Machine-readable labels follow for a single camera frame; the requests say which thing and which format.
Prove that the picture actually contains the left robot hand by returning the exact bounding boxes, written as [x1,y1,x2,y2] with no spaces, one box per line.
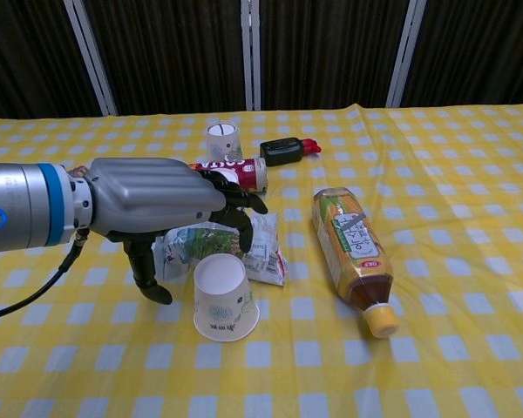
[85,157,269,307]

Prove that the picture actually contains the white paper cup black line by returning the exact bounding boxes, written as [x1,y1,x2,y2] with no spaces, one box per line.
[205,122,244,161]

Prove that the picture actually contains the red Costa coffee bottle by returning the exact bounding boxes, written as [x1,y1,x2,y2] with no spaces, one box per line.
[186,157,269,193]

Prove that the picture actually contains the crumpled silver snack bag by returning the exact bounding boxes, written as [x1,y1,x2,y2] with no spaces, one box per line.
[152,212,289,287]

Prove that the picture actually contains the black device with red end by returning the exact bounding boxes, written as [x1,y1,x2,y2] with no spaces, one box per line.
[259,136,323,167]

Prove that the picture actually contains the dark corrugated partition panel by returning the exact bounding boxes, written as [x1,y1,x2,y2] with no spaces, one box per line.
[258,0,410,111]
[402,0,523,108]
[0,0,105,122]
[81,0,248,117]

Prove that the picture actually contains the yellow tea bottle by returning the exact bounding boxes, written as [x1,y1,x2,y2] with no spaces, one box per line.
[310,186,400,339]

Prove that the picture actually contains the yellow checkered tablecloth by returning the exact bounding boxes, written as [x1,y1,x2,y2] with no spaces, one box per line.
[0,101,523,418]

